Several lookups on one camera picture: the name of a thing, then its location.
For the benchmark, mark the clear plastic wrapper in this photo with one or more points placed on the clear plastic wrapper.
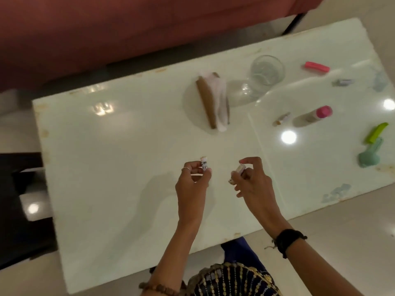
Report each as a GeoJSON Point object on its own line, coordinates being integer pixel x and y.
{"type": "Point", "coordinates": [336, 192]}

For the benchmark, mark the teal plastic tool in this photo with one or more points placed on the teal plastic tool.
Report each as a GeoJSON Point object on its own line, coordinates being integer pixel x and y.
{"type": "Point", "coordinates": [368, 157]}

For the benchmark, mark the small white tube cap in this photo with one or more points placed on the small white tube cap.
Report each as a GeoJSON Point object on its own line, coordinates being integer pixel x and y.
{"type": "Point", "coordinates": [204, 163]}

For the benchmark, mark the green plastic clip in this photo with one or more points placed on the green plastic clip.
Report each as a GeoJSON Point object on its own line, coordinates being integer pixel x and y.
{"type": "Point", "coordinates": [376, 133]}

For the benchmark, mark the pink plastic cap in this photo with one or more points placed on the pink plastic cap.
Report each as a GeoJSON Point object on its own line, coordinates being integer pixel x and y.
{"type": "Point", "coordinates": [317, 67]}

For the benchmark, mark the person's right thumb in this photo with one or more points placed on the person's right thumb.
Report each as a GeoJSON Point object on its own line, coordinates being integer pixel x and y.
{"type": "Point", "coordinates": [237, 174]}

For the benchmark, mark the person's left hand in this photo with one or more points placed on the person's left hand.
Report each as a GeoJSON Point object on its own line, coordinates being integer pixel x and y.
{"type": "Point", "coordinates": [191, 197]}

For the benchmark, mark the small white lip balm stick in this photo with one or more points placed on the small white lip balm stick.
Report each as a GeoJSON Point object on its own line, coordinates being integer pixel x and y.
{"type": "Point", "coordinates": [239, 168]}

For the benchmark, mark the person's right hand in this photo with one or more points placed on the person's right hand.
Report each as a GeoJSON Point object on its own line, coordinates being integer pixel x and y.
{"type": "Point", "coordinates": [257, 194]}

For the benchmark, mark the black wrist band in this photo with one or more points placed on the black wrist band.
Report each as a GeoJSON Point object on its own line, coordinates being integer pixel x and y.
{"type": "Point", "coordinates": [288, 240]}

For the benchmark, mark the beige bottle with pink cap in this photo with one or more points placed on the beige bottle with pink cap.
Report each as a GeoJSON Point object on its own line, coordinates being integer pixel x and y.
{"type": "Point", "coordinates": [314, 115]}

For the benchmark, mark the person's left forearm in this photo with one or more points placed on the person's left forearm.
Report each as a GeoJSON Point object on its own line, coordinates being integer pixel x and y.
{"type": "Point", "coordinates": [177, 252]}

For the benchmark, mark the clear drinking glass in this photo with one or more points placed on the clear drinking glass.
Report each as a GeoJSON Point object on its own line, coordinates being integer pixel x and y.
{"type": "Point", "coordinates": [262, 78]}

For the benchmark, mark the person's left thumb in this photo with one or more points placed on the person's left thumb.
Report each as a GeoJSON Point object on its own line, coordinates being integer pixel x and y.
{"type": "Point", "coordinates": [208, 175]}

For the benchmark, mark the brown cardboard tube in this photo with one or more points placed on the brown cardboard tube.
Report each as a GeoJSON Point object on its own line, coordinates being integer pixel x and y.
{"type": "Point", "coordinates": [207, 100]}

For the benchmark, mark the black sofa leg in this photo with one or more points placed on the black sofa leg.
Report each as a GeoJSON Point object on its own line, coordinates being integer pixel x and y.
{"type": "Point", "coordinates": [294, 23]}

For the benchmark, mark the person's right forearm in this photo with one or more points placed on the person's right forearm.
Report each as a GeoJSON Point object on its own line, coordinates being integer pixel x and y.
{"type": "Point", "coordinates": [321, 268]}

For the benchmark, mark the small beige tube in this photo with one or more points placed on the small beige tube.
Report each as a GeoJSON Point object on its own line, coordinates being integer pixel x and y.
{"type": "Point", "coordinates": [282, 119]}

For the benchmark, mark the blue gold patterned garment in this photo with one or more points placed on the blue gold patterned garment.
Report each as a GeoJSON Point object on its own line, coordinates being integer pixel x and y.
{"type": "Point", "coordinates": [234, 280]}

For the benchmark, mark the red sofa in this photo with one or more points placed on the red sofa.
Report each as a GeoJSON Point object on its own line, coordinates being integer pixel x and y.
{"type": "Point", "coordinates": [123, 33]}

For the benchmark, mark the small grey plastic piece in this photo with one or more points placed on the small grey plastic piece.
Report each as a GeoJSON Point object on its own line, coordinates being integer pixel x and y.
{"type": "Point", "coordinates": [342, 82]}

